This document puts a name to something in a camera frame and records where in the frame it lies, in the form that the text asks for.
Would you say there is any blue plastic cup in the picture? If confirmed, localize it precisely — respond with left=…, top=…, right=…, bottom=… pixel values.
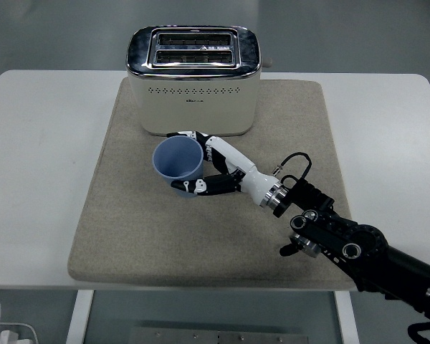
left=151, top=137, right=205, bottom=198

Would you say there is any white power strip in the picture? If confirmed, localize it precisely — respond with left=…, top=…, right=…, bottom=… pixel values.
left=0, top=322, right=40, bottom=344

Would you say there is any white table leg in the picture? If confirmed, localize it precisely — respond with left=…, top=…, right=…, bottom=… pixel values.
left=335, top=290, right=360, bottom=344
left=64, top=289, right=95, bottom=344

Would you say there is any grey metal plate with screws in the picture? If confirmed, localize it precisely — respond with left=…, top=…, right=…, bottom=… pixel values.
left=128, top=325, right=311, bottom=344

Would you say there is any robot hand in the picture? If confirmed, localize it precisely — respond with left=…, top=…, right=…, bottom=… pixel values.
left=166, top=130, right=280, bottom=207

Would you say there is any cream and chrome toaster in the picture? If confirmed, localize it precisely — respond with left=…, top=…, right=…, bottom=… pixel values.
left=125, top=25, right=273, bottom=138

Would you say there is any beige fabric mat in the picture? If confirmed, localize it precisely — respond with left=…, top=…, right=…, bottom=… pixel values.
left=67, top=78, right=359, bottom=290

